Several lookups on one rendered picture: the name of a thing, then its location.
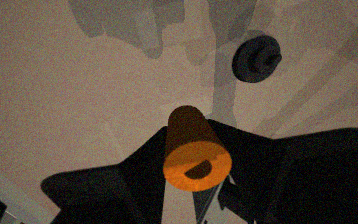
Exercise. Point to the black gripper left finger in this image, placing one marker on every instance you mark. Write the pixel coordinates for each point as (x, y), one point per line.
(138, 180)

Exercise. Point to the orange knob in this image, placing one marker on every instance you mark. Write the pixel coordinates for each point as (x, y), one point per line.
(195, 159)

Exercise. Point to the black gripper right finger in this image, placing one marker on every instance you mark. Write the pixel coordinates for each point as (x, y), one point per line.
(260, 165)

